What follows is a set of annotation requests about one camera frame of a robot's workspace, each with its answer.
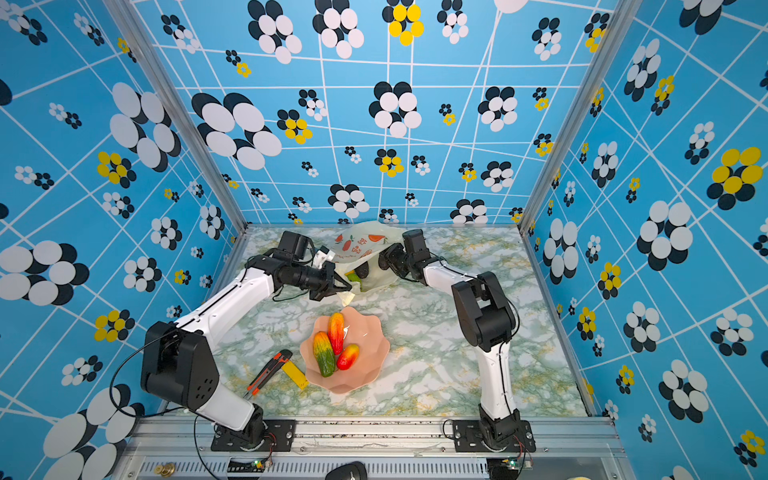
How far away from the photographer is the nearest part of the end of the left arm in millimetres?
724

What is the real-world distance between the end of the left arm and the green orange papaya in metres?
0.15

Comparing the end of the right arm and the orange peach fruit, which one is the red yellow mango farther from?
the end of the right arm

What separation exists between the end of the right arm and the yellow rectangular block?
0.40 meters

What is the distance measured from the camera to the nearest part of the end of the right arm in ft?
2.67

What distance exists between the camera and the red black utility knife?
0.82 meters

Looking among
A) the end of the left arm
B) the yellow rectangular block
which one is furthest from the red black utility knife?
the end of the left arm

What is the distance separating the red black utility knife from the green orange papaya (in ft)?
0.34

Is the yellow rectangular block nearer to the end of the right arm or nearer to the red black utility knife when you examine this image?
the red black utility knife

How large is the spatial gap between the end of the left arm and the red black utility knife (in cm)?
24

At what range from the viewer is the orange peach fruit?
0.86m

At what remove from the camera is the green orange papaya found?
82cm

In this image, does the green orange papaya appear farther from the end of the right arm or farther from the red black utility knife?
the end of the right arm

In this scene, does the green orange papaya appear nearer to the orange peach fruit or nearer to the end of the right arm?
the orange peach fruit

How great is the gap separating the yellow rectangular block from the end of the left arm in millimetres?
236
